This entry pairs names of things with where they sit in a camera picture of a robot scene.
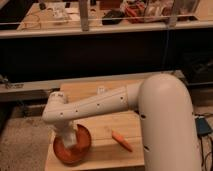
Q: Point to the blue foot pedal box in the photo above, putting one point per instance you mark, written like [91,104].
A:
[202,126]

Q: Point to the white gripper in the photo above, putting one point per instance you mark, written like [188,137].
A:
[65,129]

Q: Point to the black bin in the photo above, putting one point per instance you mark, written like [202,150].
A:
[197,67]

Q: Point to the orange carrot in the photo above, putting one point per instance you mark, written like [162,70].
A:
[121,140]

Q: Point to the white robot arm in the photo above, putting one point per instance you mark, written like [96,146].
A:
[164,104]

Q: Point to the white ceramic cup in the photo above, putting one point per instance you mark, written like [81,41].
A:
[70,141]

